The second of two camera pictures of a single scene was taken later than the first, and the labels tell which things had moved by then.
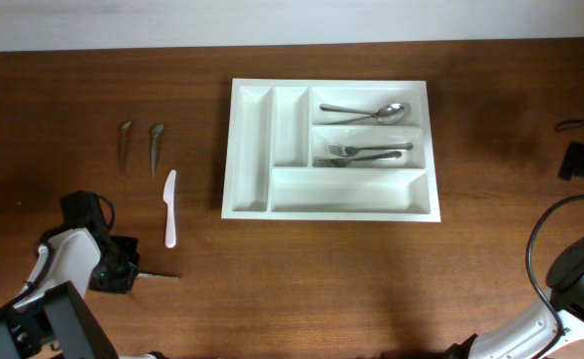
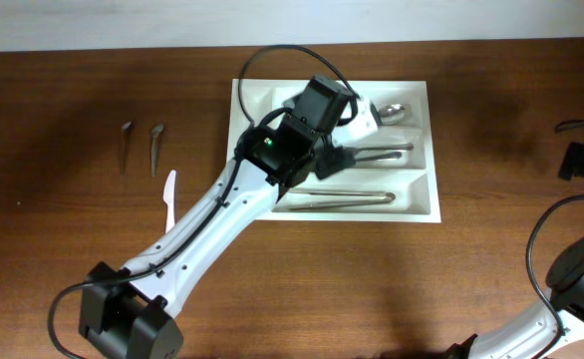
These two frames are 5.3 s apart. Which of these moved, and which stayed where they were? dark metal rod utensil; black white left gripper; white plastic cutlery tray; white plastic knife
Moved: black white left gripper; dark metal rod utensil
Stayed: white plastic knife; white plastic cutlery tray
